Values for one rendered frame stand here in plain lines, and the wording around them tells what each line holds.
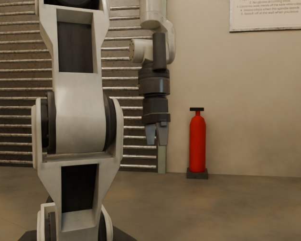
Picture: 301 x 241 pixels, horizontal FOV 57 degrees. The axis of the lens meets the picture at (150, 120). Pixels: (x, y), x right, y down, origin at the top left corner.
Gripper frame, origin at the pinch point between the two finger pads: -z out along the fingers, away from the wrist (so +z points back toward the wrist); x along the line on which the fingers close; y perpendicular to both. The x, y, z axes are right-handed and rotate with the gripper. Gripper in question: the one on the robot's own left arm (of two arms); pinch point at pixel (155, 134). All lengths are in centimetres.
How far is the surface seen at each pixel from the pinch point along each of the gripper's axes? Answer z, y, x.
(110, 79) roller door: 51, 18, -179
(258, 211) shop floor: -49, 86, -68
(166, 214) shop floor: -47, 32, -80
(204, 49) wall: 71, 96, -142
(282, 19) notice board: 91, 152, -110
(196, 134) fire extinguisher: -2, 83, -139
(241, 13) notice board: 98, 122, -124
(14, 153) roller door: -16, -71, -231
